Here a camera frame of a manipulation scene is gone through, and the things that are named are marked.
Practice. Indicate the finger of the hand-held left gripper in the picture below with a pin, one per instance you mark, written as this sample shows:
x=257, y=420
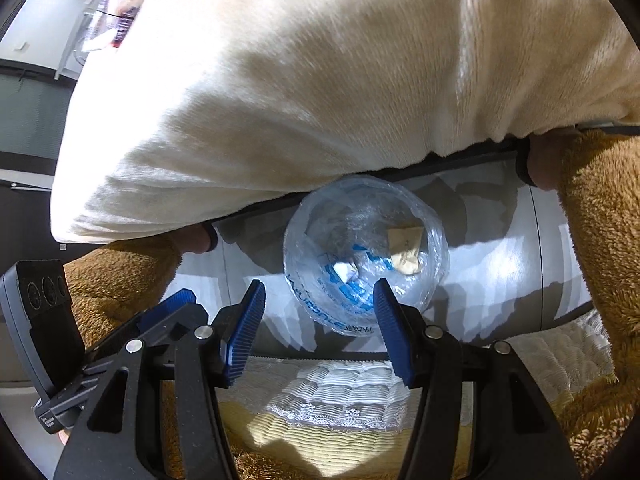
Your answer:
x=180, y=322
x=170, y=305

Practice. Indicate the white tissue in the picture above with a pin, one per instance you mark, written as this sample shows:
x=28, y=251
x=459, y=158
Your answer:
x=345, y=271

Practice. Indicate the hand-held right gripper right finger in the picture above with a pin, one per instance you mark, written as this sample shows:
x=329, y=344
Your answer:
x=392, y=330

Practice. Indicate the clear plastic trash bag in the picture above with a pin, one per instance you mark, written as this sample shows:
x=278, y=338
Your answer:
x=320, y=220

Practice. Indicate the frosted glass door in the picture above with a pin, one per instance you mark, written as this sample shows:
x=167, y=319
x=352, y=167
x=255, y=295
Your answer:
x=30, y=120

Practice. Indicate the brown paper scrap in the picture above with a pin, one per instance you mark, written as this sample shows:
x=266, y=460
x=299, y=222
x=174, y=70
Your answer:
x=405, y=250

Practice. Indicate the cream plush blanket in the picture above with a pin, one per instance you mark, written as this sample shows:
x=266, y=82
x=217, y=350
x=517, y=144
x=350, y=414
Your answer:
x=325, y=85

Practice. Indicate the white quilted seat cover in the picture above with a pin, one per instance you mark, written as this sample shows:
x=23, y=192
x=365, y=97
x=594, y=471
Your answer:
x=325, y=395

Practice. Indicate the person's right leg brown fleece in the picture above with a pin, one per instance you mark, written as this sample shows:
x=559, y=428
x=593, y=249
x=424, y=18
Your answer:
x=600, y=260

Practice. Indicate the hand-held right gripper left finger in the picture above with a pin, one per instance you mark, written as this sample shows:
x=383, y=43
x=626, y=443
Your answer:
x=245, y=330

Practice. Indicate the white wall switch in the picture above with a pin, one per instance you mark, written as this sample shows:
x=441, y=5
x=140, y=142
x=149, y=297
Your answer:
x=20, y=46

